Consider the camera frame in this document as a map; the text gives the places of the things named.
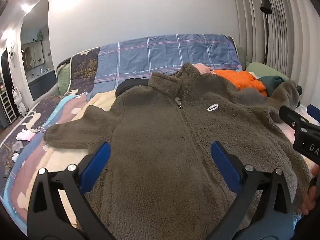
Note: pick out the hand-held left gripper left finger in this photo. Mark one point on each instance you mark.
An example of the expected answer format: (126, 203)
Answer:
(96, 166)

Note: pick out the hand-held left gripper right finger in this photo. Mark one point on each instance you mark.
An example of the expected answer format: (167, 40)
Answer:
(226, 166)

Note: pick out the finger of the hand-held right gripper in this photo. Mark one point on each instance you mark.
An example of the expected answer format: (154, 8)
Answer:
(291, 115)
(313, 111)

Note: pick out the olive fleece zip jacket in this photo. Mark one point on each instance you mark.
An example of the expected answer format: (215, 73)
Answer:
(162, 142)

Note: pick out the person's right hand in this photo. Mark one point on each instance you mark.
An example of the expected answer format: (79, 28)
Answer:
(308, 200)

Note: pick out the dark green garment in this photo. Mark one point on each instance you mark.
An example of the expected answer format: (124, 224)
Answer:
(271, 83)

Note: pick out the light green pillow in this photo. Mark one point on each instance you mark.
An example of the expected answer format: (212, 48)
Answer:
(262, 68)

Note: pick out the orange puffer jacket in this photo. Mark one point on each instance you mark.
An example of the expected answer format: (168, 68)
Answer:
(240, 78)

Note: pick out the cream patterned blanket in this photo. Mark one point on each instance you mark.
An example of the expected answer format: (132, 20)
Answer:
(98, 101)

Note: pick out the grey pleated curtain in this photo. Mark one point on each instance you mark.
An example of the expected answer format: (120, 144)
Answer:
(295, 42)

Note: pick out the white and pink gloves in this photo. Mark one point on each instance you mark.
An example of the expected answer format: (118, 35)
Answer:
(25, 135)

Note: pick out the small grey cloth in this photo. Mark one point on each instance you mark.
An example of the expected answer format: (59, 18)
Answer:
(18, 146)

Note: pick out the black puffer jacket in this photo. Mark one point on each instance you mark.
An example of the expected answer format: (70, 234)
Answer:
(130, 83)

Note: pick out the green ribbed pillow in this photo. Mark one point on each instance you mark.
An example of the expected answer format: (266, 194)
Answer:
(63, 77)

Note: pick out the pink quilted garment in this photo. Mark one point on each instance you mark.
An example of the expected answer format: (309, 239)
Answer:
(203, 68)

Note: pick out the blue base cabinet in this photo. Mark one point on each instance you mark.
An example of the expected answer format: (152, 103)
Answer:
(42, 81)

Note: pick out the white shelf rack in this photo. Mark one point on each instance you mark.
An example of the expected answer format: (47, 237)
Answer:
(6, 108)

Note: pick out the white hanging plush toy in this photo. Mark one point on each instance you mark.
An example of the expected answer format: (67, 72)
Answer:
(16, 95)

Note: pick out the black floor lamp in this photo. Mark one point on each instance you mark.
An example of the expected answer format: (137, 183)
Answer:
(265, 6)

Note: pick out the blue plaid sheet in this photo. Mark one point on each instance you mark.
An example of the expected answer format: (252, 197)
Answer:
(150, 57)

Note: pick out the wooden wall cabinet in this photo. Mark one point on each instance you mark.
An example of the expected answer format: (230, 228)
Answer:
(32, 53)

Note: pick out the white bear wall decoration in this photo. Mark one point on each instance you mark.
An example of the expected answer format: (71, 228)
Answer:
(11, 53)

